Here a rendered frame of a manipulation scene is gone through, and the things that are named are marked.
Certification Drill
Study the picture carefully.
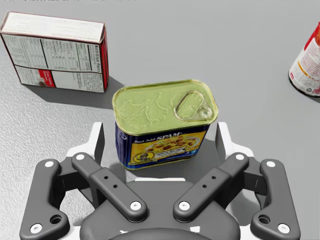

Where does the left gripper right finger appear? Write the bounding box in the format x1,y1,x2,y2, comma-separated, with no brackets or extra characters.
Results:
172,121,302,240

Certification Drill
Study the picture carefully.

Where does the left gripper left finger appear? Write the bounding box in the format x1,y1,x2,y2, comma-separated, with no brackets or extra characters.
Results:
19,121,148,240

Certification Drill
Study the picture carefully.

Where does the green and blue rectangular can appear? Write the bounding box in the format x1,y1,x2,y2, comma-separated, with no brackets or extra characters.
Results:
111,79,219,171

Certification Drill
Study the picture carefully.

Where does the red and white can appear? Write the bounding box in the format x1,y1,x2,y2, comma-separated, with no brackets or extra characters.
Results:
288,21,320,97

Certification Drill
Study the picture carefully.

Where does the red and white carton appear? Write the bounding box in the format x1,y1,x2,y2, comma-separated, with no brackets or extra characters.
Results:
0,10,110,94

